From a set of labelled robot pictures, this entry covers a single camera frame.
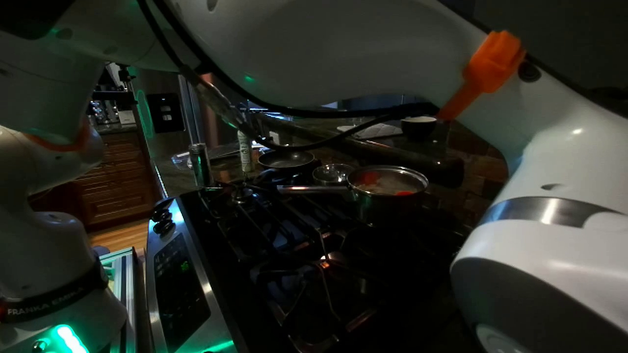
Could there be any steel refrigerator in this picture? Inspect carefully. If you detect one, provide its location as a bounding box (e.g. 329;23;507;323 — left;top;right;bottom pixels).
133;66;223;154

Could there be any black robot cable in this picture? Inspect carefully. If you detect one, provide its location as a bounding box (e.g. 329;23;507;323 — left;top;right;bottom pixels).
135;0;458;152

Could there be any metal robot stand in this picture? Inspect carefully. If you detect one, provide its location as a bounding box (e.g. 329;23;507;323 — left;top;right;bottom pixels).
95;244;138;353

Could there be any white cutting board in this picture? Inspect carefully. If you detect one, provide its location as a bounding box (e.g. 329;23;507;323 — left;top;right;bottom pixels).
350;121;403;141

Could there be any wooden cabinet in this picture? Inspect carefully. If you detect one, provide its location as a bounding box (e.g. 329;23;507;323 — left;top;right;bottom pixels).
27;125;164;231

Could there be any orange cable strap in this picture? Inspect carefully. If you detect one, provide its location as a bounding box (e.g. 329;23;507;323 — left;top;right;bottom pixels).
25;119;91;152
435;29;529;123

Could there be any black bowl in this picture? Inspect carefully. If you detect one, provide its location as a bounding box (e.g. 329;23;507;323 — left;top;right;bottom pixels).
397;113;439;141

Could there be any black frying pan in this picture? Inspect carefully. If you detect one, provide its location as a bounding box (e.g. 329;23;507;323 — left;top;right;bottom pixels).
254;146;319;172

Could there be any black gas stove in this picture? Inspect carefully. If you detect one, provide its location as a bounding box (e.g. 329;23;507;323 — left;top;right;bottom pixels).
142;164;472;353

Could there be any dark drink can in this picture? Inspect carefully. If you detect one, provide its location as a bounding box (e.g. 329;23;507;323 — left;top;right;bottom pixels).
188;141;213;190

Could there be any steel saucepan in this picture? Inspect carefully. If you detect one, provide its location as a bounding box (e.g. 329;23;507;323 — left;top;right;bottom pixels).
274;162;431;223

